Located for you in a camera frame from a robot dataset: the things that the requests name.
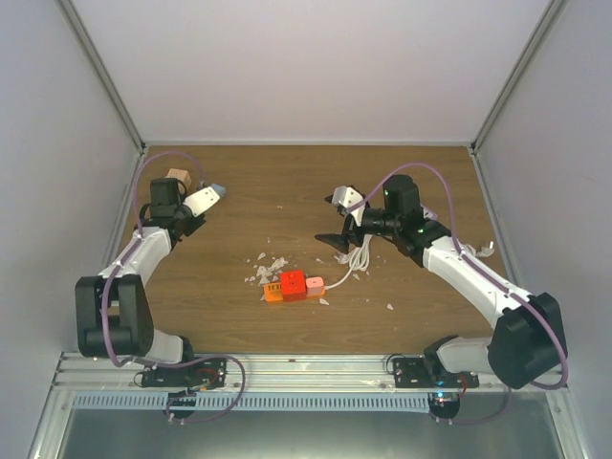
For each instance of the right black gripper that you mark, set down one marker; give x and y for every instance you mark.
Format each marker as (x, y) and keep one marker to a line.
(340, 241)

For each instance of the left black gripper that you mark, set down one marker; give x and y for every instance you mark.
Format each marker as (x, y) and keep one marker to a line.
(192, 228)

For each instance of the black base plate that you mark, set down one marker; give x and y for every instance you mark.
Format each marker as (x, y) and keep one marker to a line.
(205, 375)
(419, 372)

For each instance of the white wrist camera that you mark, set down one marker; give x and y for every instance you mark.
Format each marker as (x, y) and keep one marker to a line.
(355, 203)
(201, 201)

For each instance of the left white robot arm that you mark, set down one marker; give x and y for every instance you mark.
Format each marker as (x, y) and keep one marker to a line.
(113, 317)

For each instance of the light blue usb charger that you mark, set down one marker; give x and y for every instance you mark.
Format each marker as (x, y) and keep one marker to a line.
(220, 191)

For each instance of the grey slotted cable duct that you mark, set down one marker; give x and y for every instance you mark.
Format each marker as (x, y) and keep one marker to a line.
(266, 401)

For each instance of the orange power strip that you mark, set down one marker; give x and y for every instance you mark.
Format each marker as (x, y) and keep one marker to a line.
(272, 293)

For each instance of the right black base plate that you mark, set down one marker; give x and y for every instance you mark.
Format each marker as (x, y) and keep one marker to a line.
(419, 372)

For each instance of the red plug adapter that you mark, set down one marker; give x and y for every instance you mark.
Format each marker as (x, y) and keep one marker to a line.
(293, 285)

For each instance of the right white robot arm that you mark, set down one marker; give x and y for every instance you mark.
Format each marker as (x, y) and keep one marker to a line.
(527, 345)

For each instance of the aluminium front rail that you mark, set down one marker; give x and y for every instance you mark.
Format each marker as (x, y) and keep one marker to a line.
(264, 373)

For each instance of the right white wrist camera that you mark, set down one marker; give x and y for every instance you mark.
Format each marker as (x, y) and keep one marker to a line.
(355, 203)

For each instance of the peach cube power adapter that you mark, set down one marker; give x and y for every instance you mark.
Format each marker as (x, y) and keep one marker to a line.
(183, 176)

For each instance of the pink plug adapter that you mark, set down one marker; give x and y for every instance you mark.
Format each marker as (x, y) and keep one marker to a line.
(315, 286)

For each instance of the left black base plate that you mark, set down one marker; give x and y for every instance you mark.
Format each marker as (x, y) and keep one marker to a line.
(205, 375)

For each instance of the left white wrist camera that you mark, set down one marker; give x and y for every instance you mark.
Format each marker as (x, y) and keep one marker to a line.
(201, 201)

